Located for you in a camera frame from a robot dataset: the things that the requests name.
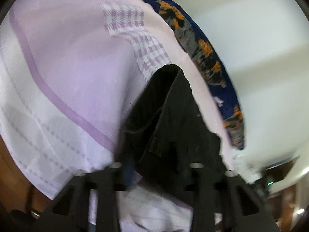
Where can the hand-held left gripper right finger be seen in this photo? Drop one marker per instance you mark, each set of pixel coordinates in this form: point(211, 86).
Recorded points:
point(201, 181)

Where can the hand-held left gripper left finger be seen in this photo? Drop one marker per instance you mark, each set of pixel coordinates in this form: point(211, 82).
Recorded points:
point(128, 174)

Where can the black pants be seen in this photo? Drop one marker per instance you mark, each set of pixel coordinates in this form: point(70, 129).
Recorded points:
point(173, 125)

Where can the dark device with green light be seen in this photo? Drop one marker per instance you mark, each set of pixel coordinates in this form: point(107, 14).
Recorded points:
point(277, 174)

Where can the purple patterned bed sheet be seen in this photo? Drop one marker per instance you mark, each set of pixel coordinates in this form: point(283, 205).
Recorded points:
point(60, 77)

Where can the wooden bed frame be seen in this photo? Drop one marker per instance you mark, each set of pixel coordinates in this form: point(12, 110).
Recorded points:
point(14, 174)

